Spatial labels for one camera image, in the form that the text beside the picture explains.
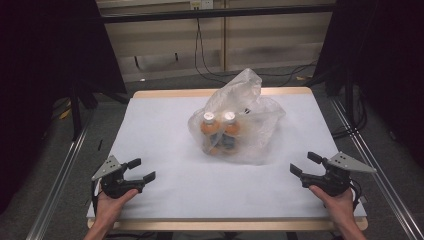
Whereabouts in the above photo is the black curtain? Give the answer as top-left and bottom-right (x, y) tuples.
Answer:
(0, 0), (128, 214)
(306, 0), (424, 168)

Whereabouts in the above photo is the dark metal stand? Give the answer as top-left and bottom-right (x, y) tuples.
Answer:
(68, 78), (98, 142)

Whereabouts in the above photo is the metal floor rail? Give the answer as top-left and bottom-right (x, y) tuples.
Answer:
(329, 97), (424, 240)
(25, 114), (98, 240)

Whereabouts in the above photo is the black horizontal bar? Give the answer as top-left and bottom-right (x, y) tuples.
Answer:
(99, 4), (336, 24)

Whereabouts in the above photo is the black floor cable bundle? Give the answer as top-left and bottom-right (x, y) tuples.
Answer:
(331, 96), (368, 140)

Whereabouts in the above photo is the person's left hand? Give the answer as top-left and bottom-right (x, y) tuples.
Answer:
(94, 188), (139, 228)

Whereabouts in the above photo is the orange drink bottle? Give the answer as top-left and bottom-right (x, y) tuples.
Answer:
(199, 111), (222, 156)
(220, 111), (242, 154)

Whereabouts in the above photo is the white table cover sheet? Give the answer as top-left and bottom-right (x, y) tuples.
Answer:
(86, 93), (368, 220)

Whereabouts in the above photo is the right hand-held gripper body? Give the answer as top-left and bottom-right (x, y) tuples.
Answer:
(299, 151), (378, 198)

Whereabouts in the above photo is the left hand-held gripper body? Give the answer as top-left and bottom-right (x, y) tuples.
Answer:
(91, 155), (146, 200)

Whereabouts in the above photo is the thin black wall cable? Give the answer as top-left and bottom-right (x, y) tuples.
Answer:
(198, 18), (318, 78)
(193, 18), (231, 85)

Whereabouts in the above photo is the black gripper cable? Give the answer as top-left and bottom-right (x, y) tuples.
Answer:
(348, 179), (364, 211)

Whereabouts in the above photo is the person's right hand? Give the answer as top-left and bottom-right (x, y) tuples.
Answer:
(308, 185), (356, 230)

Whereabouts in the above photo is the clear plastic bag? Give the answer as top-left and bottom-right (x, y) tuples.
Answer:
(187, 67), (287, 166)

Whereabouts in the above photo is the white wall outlet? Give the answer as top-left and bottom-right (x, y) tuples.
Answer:
(189, 0), (214, 10)

